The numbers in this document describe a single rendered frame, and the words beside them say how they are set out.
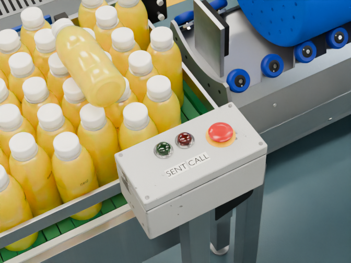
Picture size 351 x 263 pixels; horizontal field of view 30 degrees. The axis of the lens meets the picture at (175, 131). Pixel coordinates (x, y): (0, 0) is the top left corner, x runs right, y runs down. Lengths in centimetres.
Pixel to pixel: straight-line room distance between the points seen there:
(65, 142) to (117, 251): 27
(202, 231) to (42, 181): 28
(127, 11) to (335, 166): 126
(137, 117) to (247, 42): 40
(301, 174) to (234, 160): 136
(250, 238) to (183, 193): 86
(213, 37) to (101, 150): 32
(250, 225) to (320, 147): 72
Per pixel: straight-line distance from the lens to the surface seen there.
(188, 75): 121
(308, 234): 216
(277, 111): 131
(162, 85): 106
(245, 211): 165
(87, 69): 101
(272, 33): 127
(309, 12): 115
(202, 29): 126
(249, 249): 183
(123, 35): 115
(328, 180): 228
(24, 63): 113
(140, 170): 93
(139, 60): 110
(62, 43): 107
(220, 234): 198
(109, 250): 117
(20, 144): 102
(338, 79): 137
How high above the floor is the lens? 185
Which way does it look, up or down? 51 degrees down
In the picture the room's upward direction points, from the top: 4 degrees counter-clockwise
